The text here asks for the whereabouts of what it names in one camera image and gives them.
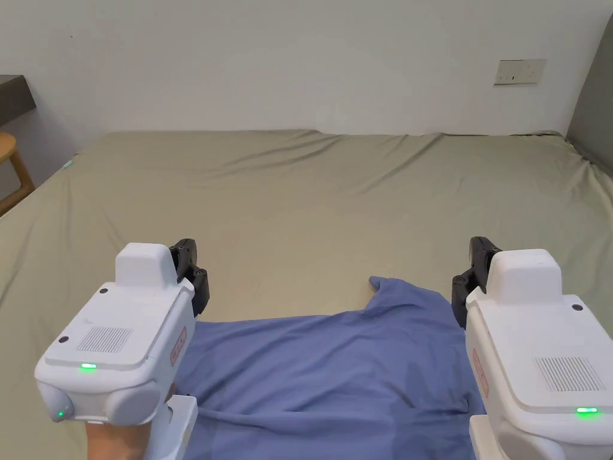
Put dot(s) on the person's left hand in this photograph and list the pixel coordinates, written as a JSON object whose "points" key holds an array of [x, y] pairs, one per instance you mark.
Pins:
{"points": [[117, 441]]}

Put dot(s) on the bed with pale green sheet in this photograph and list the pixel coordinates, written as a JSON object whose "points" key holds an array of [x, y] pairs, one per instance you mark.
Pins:
{"points": [[306, 211]]}

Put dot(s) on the dark grey shelf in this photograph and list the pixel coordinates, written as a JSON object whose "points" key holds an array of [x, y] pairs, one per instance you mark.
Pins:
{"points": [[14, 98]]}

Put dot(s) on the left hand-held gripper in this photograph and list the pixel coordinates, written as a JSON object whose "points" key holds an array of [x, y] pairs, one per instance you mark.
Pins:
{"points": [[119, 330]]}

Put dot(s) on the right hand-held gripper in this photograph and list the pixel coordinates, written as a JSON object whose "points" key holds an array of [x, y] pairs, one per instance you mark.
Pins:
{"points": [[536, 345]]}

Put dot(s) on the grey padded headboard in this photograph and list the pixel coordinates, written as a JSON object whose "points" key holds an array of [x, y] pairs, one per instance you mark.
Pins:
{"points": [[594, 105]]}

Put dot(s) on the blue shirt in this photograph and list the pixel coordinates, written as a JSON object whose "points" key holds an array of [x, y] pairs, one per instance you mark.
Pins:
{"points": [[325, 378]]}

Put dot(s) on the beige wall socket plate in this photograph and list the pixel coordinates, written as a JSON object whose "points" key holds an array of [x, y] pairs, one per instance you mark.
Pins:
{"points": [[520, 72]]}

